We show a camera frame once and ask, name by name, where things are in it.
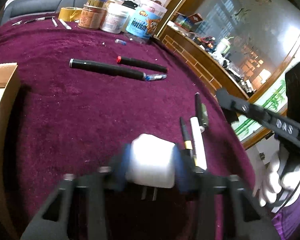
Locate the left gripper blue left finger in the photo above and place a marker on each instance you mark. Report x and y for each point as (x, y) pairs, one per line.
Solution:
(119, 166)

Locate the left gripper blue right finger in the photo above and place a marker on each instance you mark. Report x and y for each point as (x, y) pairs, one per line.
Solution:
(183, 170)

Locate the white USB wall charger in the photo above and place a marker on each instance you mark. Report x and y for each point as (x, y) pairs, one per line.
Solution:
(151, 164)

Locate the black marker with red ends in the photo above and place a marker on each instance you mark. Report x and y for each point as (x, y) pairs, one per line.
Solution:
(141, 64)

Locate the purple sleeved right forearm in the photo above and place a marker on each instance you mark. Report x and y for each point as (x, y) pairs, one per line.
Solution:
(287, 221)

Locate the white gloved right hand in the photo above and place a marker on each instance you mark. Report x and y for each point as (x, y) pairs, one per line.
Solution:
(266, 157)

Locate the black and gold pen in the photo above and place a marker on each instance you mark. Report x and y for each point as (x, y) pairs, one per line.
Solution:
(186, 139)

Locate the green lighter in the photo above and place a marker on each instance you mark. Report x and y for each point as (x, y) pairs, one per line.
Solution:
(204, 116)

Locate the black pen with white tip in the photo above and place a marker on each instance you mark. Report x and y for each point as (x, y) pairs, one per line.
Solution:
(199, 112)

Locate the purple table cloth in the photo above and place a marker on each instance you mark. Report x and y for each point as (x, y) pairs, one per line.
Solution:
(72, 121)

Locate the blue patterned small pen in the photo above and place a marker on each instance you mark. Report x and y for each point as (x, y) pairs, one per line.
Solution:
(155, 77)

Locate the black marker pen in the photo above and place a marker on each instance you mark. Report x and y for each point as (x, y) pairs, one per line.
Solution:
(108, 69)

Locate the wooden cabinet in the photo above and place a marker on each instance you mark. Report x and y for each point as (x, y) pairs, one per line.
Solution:
(243, 46)

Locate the small blue battery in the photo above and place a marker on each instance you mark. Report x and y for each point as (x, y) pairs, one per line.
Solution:
(119, 41)

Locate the blue snack jar pink lid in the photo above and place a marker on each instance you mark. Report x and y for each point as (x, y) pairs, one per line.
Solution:
(143, 23)

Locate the small white tube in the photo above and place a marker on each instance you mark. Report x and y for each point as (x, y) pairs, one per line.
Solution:
(65, 24)
(54, 22)

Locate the white plastic jar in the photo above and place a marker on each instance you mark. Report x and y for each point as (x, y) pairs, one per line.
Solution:
(114, 18)

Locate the orange label jar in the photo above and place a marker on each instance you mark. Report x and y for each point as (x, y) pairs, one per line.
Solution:
(91, 17)

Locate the yellow tape roll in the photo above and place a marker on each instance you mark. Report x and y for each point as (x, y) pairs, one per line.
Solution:
(70, 14)

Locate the black pen at far edge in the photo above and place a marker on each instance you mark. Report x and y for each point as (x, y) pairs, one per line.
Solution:
(39, 19)

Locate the black leather sofa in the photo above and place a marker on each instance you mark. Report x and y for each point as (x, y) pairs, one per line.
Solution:
(31, 7)

